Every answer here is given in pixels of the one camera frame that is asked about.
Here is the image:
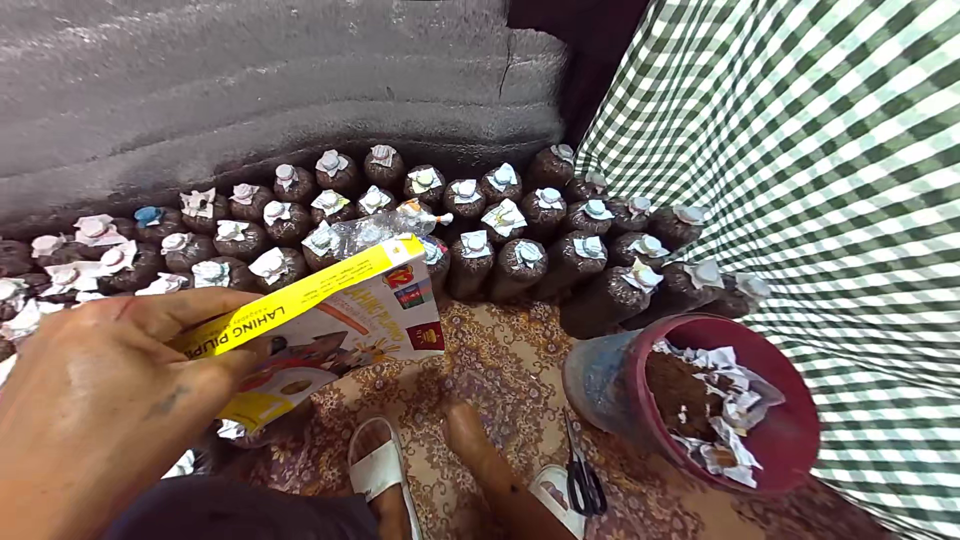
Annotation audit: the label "clear plastic bag, orange bits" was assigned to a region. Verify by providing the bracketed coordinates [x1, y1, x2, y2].
[327, 198, 454, 260]

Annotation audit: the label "black-handled scissors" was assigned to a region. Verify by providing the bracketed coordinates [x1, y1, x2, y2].
[564, 408, 609, 518]

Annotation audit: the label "red bucket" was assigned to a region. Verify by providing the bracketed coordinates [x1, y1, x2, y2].
[562, 313, 822, 496]

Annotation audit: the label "person's legs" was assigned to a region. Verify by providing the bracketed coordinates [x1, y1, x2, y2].
[101, 397, 579, 540]

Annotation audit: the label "green white checkered curtain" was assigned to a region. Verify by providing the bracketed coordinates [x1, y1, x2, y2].
[576, 0, 960, 540]

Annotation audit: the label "yellow and white book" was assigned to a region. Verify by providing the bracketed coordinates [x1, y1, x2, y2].
[168, 233, 446, 434]

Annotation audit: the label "white slipper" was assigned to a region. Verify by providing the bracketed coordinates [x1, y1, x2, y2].
[528, 464, 587, 540]

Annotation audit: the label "rows of brown grow bags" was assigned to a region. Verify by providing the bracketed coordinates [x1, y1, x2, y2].
[0, 144, 772, 481]

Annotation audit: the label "dark purple cloth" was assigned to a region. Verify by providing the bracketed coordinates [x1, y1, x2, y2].
[507, 0, 652, 149]

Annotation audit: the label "pile of torn white paper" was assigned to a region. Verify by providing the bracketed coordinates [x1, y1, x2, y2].
[652, 339, 786, 489]

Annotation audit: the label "person's left forearm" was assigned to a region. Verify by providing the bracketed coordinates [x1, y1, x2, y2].
[0, 408, 145, 540]

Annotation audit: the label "grey plastic sheet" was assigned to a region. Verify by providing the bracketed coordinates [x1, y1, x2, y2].
[0, 0, 571, 240]

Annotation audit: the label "brown soil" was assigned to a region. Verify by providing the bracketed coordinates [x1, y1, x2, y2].
[646, 351, 732, 444]

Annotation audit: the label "person's left hand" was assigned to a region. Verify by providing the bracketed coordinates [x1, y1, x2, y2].
[0, 287, 289, 481]

